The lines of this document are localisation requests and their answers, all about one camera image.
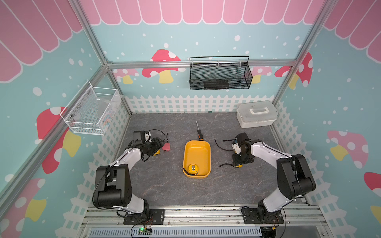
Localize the yellow tape measure with clip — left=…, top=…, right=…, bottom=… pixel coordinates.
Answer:
left=218, top=163, right=243, bottom=168

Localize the pink tape measure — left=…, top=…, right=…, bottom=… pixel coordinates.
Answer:
left=162, top=133, right=171, bottom=152

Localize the yellow storage tray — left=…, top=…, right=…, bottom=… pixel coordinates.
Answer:
left=183, top=140, right=211, bottom=179

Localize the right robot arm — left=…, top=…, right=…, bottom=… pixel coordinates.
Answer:
left=232, top=133, right=316, bottom=222

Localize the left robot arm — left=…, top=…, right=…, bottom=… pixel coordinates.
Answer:
left=92, top=131, right=165, bottom=217

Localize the white plastic toolbox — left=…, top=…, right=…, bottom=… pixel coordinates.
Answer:
left=237, top=101, right=278, bottom=129

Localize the black orange screwdriver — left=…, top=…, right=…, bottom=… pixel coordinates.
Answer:
left=196, top=121, right=204, bottom=141

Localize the green lit circuit board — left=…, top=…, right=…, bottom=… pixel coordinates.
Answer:
left=138, top=227, right=152, bottom=236

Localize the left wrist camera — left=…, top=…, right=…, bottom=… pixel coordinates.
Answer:
left=144, top=131, right=152, bottom=143

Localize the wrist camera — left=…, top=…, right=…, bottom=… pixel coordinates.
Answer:
left=232, top=140, right=241, bottom=154
left=144, top=131, right=152, bottom=143

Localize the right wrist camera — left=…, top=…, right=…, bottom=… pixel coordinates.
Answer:
left=232, top=140, right=241, bottom=154

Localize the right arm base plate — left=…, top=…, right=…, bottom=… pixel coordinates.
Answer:
left=241, top=206, right=284, bottom=226

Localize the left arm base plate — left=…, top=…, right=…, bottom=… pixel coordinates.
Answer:
left=123, top=209, right=165, bottom=225

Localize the white wire wall basket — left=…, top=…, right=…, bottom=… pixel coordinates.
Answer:
left=60, top=81, right=122, bottom=136

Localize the black mesh wall basket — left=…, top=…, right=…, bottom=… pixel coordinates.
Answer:
left=189, top=56, right=253, bottom=90

